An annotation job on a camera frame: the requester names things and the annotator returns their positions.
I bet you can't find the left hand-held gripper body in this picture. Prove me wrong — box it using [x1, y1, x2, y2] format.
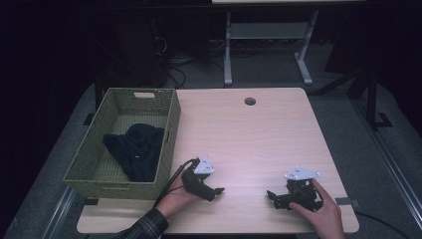
[181, 154, 217, 200]

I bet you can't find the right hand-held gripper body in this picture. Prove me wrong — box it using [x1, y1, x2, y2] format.
[284, 165, 323, 213]

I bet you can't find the dark cloth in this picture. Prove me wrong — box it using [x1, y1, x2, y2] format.
[102, 122, 166, 183]

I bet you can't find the green woven basket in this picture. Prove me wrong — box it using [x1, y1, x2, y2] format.
[63, 87, 182, 201]

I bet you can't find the person's left hand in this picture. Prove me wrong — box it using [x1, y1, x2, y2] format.
[154, 172, 204, 219]

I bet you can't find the person's right hand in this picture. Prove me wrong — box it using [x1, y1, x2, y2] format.
[289, 178, 346, 239]

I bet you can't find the grey table edge clamp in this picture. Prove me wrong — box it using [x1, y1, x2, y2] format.
[334, 196, 360, 209]

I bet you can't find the black metal stand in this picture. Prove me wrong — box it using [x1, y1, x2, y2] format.
[315, 64, 394, 131]

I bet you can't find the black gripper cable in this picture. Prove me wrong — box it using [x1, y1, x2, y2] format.
[152, 157, 201, 209]

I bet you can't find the black floor cable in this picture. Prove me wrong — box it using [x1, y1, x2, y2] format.
[353, 211, 412, 239]

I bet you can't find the metal floor rail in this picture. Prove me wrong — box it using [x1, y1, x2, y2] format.
[41, 184, 78, 239]
[350, 98, 422, 231]

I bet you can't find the tangle of floor cables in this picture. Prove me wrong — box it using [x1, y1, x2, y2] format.
[151, 34, 227, 90]

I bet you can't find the grey metal desk frame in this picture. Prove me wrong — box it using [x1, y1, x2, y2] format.
[212, 0, 366, 87]

